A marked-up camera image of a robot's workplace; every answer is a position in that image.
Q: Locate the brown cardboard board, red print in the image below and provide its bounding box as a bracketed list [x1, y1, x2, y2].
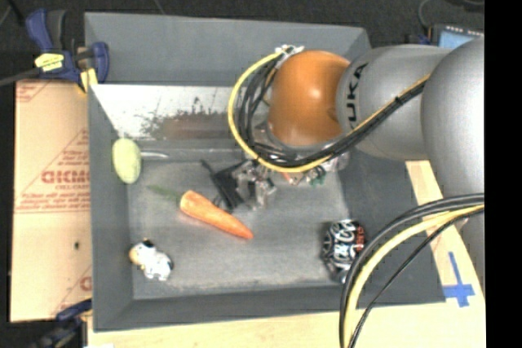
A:
[8, 78, 95, 323]

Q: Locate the pale green fruit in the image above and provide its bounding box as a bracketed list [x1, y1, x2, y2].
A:
[111, 137, 144, 185]

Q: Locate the crushed black drink can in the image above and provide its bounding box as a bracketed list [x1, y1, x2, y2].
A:
[321, 218, 367, 284]

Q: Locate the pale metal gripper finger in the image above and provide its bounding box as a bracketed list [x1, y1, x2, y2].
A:
[232, 160, 263, 199]
[249, 177, 278, 212]

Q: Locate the grey metal bin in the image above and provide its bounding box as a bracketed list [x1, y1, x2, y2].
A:
[83, 11, 446, 332]

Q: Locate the orange toy carrot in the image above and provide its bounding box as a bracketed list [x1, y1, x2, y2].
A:
[146, 184, 254, 240]

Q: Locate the black and white toy cow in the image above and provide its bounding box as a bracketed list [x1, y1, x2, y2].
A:
[128, 238, 175, 283]

